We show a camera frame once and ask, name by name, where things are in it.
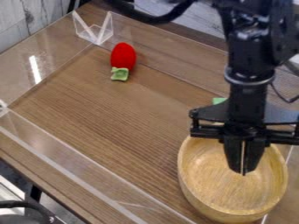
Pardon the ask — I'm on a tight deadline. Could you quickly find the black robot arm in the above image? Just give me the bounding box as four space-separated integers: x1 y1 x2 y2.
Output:
189 0 299 175

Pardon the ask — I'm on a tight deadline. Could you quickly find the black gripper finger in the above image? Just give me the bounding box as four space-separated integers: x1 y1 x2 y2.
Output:
243 137 267 175
223 136 241 173

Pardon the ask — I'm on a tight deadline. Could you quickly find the black cable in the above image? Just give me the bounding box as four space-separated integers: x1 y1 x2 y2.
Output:
0 200 53 220

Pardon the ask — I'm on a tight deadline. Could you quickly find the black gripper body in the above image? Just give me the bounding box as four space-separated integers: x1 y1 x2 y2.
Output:
189 101 299 145

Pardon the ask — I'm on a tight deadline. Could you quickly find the clear acrylic corner bracket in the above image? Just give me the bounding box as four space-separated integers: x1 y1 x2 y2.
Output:
71 11 113 46

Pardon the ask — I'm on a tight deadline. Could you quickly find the brown wooden bowl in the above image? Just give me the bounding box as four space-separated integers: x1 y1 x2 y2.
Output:
177 136 288 224

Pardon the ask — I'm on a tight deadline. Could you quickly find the clear acrylic tray wall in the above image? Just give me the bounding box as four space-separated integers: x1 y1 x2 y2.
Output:
0 3 229 224

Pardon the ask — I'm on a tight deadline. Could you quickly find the red plush strawberry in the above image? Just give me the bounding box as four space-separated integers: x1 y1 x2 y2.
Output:
109 42 136 81

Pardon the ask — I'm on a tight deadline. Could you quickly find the green stick block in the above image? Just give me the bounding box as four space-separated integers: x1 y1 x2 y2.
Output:
212 97 227 105

